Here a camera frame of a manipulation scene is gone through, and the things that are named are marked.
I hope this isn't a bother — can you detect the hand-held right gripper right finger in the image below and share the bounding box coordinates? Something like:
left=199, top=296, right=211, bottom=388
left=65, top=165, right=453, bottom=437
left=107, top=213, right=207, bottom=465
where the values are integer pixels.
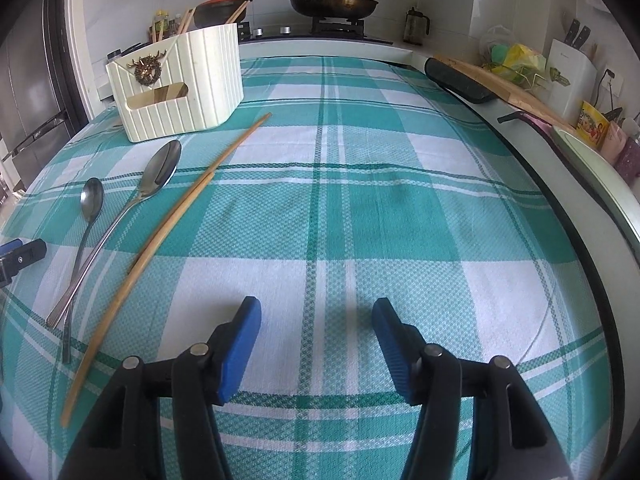
left=371, top=297, right=576, bottom=480

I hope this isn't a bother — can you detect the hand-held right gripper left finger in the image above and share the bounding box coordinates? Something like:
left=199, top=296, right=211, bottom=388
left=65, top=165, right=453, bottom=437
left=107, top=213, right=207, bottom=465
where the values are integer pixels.
left=57, top=296, right=263, bottom=480

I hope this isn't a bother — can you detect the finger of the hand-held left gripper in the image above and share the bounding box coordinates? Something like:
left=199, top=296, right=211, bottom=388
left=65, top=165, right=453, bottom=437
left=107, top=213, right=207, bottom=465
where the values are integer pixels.
left=0, top=238, right=48, bottom=289

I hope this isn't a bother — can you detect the small metal spoon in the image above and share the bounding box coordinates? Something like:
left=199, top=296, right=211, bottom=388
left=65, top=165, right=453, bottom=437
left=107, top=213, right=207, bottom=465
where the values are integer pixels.
left=62, top=177, right=105, bottom=365

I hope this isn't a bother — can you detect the large metal spoon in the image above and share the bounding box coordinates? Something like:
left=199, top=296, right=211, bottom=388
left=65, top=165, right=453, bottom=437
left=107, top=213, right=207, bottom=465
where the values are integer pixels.
left=46, top=139, right=183, bottom=330

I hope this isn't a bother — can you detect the cream ribbed utensil holder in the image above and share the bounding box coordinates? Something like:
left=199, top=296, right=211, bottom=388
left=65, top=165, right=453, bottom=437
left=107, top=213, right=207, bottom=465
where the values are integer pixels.
left=104, top=22, right=245, bottom=144

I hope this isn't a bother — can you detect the teal checkered tablecloth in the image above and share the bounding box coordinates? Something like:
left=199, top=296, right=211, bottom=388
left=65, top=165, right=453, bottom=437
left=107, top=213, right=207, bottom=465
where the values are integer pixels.
left=0, top=54, right=614, bottom=480

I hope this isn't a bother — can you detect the grey refrigerator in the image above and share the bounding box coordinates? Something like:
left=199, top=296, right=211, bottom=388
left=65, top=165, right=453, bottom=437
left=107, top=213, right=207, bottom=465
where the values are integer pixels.
left=0, top=0, right=89, bottom=197

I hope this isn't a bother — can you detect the green cutting board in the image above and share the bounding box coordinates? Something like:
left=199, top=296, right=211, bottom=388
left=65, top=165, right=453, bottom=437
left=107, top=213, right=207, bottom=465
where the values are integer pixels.
left=552, top=124, right=640, bottom=242

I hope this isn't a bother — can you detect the sauce bottles cluster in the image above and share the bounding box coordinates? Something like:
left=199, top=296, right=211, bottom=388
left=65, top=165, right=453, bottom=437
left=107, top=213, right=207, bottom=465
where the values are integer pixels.
left=151, top=8, right=184, bottom=44

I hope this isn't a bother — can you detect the black oblong pad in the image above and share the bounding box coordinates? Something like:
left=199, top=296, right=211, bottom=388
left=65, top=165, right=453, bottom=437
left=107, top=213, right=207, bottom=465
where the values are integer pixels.
left=423, top=57, right=494, bottom=105

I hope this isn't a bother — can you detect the wooden cutting board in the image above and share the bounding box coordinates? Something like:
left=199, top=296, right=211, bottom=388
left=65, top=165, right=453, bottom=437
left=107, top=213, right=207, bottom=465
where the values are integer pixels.
left=433, top=53, right=576, bottom=134

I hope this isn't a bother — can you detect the pink cup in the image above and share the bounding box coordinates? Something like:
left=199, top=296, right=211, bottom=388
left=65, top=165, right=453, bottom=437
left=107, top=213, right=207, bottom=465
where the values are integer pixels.
left=599, top=124, right=629, bottom=166

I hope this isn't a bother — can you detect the yellow printed box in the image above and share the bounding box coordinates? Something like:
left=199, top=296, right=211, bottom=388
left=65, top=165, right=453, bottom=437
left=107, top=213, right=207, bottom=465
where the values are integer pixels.
left=578, top=100, right=611, bottom=150

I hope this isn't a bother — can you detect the black clay pot orange lid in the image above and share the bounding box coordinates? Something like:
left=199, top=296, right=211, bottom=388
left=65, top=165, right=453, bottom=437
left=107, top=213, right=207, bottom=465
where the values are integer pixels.
left=192, top=0, right=254, bottom=29

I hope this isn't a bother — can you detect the yellow cloth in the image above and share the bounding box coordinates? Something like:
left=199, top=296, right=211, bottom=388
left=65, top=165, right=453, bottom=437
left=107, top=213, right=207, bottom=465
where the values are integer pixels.
left=507, top=43, right=549, bottom=74

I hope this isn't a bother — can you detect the white knife block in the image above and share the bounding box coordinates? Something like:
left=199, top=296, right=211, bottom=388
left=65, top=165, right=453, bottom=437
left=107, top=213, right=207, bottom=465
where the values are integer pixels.
left=544, top=37, right=599, bottom=119

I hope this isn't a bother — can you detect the black gas cooktop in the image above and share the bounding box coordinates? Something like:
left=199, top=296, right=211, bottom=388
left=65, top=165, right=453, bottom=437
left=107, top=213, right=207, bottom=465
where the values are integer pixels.
left=237, top=22, right=396, bottom=45

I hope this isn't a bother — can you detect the glass french press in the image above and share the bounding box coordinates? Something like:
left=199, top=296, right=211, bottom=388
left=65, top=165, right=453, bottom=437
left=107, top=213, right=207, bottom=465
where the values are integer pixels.
left=403, top=6, right=431, bottom=47

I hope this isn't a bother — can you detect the pink cutting board black handle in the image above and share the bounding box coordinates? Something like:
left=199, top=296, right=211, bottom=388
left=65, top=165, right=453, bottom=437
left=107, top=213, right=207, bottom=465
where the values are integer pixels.
left=497, top=109, right=562, bottom=137

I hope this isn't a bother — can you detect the wire dish rack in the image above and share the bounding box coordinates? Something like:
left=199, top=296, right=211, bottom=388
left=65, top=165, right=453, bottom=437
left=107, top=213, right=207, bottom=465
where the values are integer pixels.
left=479, top=60, right=546, bottom=92

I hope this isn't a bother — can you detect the white wall socket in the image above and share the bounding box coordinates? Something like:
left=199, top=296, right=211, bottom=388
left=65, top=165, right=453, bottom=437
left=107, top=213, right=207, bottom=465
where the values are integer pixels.
left=597, top=67, right=624, bottom=99

